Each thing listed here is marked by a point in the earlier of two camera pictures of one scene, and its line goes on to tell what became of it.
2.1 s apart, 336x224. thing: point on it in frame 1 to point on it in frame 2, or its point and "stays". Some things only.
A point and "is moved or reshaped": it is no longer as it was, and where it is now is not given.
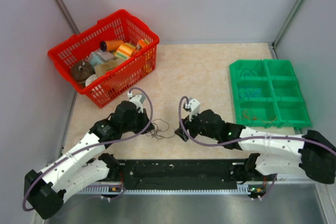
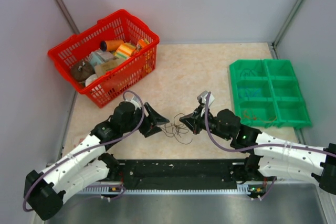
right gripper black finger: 179,131 to 191,121
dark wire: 158,133 is moved or reshaped
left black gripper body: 138,122 stays
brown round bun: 81,70 stays
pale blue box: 98,56 stays
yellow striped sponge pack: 125,51 stays
